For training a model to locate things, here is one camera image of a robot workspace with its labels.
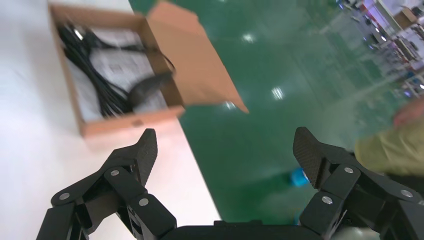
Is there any printed paper instruction sheet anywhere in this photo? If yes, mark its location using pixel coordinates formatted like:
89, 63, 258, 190
66, 28, 168, 122

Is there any black power cable with plug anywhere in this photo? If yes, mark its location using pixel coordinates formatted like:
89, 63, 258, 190
57, 21, 147, 118

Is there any open brown cardboard box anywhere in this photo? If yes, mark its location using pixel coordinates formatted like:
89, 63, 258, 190
47, 1, 250, 138

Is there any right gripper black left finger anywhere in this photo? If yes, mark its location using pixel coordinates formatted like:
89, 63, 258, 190
36, 128, 177, 240

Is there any standing person in yellow coat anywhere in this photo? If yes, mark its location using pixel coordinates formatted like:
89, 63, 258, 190
290, 99, 424, 196

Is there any black wired computer mouse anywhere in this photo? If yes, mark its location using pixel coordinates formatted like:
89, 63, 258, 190
127, 46, 176, 110

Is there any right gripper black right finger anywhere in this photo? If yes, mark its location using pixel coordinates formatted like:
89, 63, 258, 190
293, 126, 424, 240

